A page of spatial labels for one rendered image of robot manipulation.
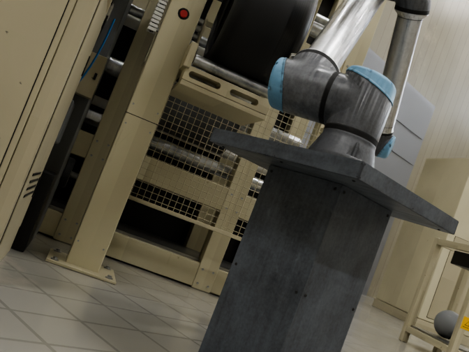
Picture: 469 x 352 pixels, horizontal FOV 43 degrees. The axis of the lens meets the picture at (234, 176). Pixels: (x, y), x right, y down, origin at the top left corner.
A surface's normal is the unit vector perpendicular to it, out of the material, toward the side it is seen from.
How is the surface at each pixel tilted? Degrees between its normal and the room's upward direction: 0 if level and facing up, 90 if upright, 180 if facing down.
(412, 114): 90
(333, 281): 90
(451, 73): 90
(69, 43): 90
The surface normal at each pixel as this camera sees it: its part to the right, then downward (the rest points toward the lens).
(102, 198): 0.24, 0.02
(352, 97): -0.32, -0.22
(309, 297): 0.66, 0.21
